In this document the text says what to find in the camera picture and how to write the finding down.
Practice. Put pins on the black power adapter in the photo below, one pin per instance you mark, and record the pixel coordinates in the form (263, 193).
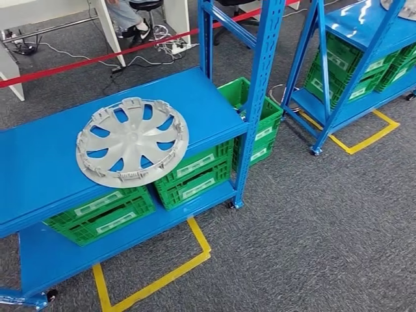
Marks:
(26, 47)

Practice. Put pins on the blue metal shelf rack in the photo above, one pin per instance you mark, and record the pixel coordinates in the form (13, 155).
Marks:
(354, 26)
(48, 155)

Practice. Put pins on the grey wheel hubcap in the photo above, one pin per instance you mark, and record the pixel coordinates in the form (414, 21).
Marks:
(409, 10)
(130, 144)

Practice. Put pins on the red barrier belt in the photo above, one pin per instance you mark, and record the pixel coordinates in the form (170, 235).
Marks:
(81, 63)

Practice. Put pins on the black office chair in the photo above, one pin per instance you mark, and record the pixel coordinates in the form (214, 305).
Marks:
(234, 2)

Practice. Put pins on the person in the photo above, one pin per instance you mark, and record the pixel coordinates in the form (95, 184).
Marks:
(124, 15)

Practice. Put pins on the chrome stool black seat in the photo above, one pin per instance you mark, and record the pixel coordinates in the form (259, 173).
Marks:
(146, 5)

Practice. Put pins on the white power strip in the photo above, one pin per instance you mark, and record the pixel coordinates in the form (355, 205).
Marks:
(180, 46)

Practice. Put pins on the chrome stanchion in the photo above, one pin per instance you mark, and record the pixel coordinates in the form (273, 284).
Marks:
(276, 92)

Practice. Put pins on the yellow floor tape outline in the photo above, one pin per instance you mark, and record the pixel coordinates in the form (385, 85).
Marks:
(199, 241)
(367, 144)

